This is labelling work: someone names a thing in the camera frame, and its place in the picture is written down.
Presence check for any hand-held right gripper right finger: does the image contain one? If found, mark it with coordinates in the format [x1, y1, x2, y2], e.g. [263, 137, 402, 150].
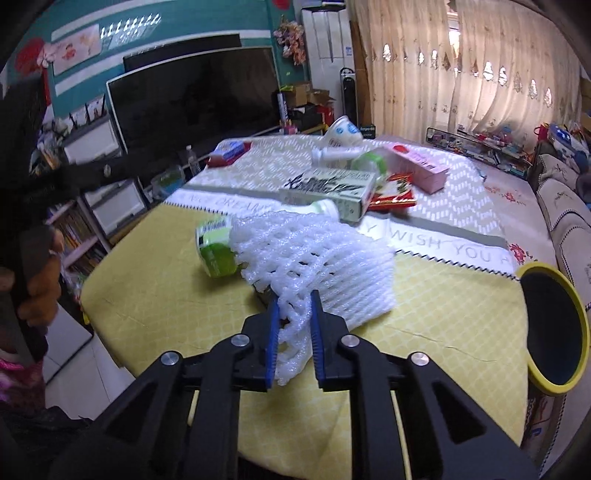
[310, 290, 539, 480]

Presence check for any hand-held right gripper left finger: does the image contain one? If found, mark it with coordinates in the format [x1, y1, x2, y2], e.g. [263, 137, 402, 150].
[48, 293, 282, 480]

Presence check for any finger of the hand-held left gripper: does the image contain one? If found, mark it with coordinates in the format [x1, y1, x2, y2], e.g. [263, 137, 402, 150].
[48, 154, 148, 197]

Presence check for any white foam fruit net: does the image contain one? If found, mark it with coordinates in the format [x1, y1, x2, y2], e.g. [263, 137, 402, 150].
[229, 210, 399, 387]

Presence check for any red snack packet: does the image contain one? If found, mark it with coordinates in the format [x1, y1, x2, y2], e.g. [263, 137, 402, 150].
[368, 171, 419, 212]

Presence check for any pink paper box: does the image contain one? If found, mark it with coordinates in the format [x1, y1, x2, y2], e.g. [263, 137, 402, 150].
[379, 142, 450, 195]

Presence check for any yellow-rimmed black bin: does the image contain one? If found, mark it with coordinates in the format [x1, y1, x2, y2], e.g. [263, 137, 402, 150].
[515, 262, 591, 397]

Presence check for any person's left forearm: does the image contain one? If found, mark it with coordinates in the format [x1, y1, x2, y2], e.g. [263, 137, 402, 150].
[0, 353, 47, 416]

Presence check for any person's left hand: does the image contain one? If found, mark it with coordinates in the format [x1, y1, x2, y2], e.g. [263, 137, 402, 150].
[18, 228, 65, 326]

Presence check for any white drawer cabinet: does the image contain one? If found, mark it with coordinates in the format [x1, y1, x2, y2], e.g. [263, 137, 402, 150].
[62, 115, 148, 236]

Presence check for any row of books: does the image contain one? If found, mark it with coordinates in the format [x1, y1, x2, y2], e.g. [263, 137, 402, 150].
[46, 198, 112, 278]

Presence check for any green plastic container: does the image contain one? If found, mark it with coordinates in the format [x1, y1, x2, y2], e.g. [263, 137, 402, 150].
[151, 168, 185, 200]

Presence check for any yellow patterned tablecloth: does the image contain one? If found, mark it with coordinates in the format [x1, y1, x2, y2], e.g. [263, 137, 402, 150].
[81, 200, 529, 467]

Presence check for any black television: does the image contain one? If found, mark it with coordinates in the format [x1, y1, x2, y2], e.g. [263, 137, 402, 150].
[106, 46, 283, 155]

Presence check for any red tissue packet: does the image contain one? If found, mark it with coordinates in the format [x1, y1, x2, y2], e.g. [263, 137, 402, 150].
[206, 140, 252, 168]

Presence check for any green white long box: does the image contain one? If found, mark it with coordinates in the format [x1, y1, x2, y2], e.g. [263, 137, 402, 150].
[278, 167, 380, 223]

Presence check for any white plastic bottle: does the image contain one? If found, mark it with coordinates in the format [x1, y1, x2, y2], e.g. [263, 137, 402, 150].
[311, 145, 363, 168]

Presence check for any grey chevron printed cloth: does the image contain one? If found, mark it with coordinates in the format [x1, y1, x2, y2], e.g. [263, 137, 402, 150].
[164, 134, 518, 278]

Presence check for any white paper bowl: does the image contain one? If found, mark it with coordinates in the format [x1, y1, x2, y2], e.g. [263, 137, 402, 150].
[324, 116, 362, 148]

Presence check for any artificial flower decoration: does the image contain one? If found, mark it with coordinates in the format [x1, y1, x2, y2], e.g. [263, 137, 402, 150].
[273, 16, 308, 65]

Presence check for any white floral cloth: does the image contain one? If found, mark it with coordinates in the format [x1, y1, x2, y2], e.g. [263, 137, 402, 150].
[475, 161, 561, 273]

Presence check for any black tower fan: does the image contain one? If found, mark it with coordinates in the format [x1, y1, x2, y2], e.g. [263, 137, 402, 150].
[339, 68, 358, 127]

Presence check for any low shelf of clutter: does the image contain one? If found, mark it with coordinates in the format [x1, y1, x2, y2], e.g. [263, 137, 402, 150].
[425, 126, 536, 174]

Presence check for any beige sofa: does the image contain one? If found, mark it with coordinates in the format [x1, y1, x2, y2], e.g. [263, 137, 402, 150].
[531, 138, 591, 315]

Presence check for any beige embroidered curtain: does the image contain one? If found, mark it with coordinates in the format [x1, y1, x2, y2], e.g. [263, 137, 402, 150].
[351, 0, 458, 139]
[450, 0, 583, 148]

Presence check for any red paper wall decoration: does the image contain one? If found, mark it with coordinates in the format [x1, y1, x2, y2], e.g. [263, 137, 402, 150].
[16, 39, 51, 75]

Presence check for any pictured wall poster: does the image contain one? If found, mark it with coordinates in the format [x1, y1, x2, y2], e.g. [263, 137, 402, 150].
[52, 25, 101, 75]

